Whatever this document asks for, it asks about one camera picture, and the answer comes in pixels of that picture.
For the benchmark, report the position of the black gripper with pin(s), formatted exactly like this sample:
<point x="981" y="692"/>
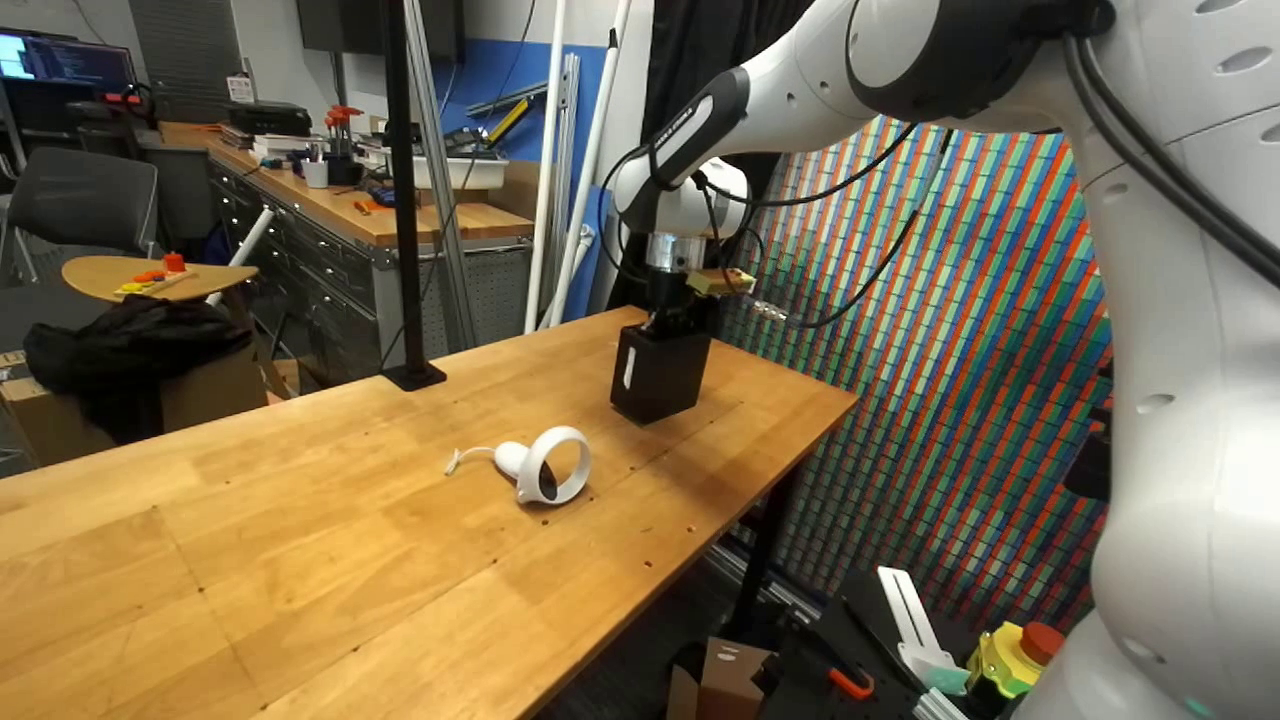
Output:
<point x="681" y="304"/>

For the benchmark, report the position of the black perforated box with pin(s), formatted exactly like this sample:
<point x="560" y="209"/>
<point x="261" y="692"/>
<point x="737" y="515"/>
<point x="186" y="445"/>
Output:
<point x="660" y="383"/>

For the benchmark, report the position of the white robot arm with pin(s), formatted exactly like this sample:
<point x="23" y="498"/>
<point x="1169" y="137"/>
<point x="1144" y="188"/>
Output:
<point x="1202" y="402"/>

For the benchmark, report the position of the large brown cardboard box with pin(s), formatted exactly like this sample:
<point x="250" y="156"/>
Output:
<point x="201" y="386"/>

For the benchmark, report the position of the white pipe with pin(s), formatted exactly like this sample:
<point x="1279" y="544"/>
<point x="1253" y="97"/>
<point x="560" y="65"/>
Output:
<point x="547" y="173"/>
<point x="584" y="173"/>

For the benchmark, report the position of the white VR controller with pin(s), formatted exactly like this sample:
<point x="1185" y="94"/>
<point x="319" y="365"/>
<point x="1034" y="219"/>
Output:
<point x="535" y="470"/>

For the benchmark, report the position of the white tray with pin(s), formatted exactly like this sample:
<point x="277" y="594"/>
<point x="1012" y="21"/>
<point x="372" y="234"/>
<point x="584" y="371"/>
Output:
<point x="463" y="170"/>

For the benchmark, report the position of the black curtain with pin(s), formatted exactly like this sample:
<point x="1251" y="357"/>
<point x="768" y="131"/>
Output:
<point x="681" y="41"/>

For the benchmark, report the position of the grey metal pole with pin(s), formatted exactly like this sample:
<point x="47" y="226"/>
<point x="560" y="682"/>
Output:
<point x="441" y="185"/>

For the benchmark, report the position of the black table leg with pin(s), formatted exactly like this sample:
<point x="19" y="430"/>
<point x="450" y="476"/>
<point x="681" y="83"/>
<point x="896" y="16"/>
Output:
<point x="763" y="574"/>

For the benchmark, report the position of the multicolour patterned backdrop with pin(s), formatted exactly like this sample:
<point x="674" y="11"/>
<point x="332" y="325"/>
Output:
<point x="963" y="402"/>

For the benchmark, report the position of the black vertical pole stand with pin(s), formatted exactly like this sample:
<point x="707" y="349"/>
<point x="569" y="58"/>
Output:
<point x="404" y="203"/>

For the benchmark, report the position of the wooden-top workbench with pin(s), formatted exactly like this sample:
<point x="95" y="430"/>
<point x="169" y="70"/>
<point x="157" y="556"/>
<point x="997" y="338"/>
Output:
<point x="332" y="254"/>

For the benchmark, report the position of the red item in dark pot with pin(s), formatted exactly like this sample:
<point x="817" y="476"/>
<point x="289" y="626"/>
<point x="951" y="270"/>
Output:
<point x="342" y="140"/>

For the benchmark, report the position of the yellow red emergency stop button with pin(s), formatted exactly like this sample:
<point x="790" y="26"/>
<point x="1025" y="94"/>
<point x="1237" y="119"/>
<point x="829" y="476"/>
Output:
<point x="1012" y="660"/>

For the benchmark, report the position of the small orange object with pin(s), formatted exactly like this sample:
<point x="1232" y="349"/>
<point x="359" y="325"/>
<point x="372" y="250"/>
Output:
<point x="167" y="267"/>

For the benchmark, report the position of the round wooden stool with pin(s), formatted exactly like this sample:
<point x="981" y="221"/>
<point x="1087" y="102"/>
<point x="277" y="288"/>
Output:
<point x="144" y="283"/>

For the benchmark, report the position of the black bag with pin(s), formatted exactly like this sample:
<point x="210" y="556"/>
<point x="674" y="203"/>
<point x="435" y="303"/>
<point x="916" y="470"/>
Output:
<point x="124" y="363"/>

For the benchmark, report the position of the dark grey office chair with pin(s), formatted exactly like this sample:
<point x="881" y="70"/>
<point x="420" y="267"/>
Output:
<point x="81" y="203"/>

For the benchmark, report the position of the computer monitor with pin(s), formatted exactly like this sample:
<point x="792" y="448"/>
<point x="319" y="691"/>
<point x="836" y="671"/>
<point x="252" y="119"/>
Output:
<point x="60" y="63"/>

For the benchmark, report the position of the yellow-green wrist camera box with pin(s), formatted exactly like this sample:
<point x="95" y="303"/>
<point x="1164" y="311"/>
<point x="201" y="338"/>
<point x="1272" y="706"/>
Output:
<point x="727" y="283"/>

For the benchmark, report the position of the white metal bracket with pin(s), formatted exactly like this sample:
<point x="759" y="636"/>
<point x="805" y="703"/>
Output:
<point x="915" y="620"/>

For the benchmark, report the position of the black camera stand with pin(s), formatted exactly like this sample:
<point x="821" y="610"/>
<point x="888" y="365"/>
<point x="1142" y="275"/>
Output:
<point x="1090" y="466"/>

